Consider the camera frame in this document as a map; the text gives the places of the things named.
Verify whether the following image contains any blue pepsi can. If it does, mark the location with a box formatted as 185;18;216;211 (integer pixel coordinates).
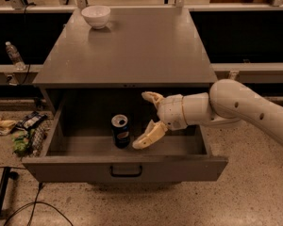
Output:
111;114;130;149

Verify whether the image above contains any clear plastic water bottle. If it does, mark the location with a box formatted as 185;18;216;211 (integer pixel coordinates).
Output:
6;41;26;71

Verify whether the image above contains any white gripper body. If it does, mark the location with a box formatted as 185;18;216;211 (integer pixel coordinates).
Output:
158;94;188;131

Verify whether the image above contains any green snack bag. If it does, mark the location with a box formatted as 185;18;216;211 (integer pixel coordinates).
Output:
11;130;33;157

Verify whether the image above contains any yellow snack bag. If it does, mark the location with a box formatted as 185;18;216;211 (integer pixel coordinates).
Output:
0;119;16;136

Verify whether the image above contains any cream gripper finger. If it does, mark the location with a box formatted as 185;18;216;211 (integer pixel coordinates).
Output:
132;120;168;150
141;91;164;108

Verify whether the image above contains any white ceramic bowl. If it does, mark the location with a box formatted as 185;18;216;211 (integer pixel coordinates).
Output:
81;6;110;29

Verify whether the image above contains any grey metal cabinet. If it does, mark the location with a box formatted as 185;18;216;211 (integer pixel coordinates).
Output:
34;8;216;117

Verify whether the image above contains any black metal stand leg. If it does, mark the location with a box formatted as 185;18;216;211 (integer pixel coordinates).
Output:
0;167;10;216

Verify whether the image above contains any checkered snack bag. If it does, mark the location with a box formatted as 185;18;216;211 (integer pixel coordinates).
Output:
30;120;51;156

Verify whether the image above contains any grey open top drawer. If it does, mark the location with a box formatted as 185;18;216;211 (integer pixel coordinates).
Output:
23;89;227;183

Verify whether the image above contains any black drawer handle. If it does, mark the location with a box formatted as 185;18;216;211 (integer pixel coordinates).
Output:
109;166;142;178

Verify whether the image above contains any blue snack bag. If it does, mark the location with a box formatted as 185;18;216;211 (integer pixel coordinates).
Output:
16;111;47;130

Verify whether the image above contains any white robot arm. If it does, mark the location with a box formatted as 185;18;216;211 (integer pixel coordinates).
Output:
133;79;283;150

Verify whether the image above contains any black floor cable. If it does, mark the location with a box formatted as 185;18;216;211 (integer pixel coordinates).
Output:
2;182;75;226

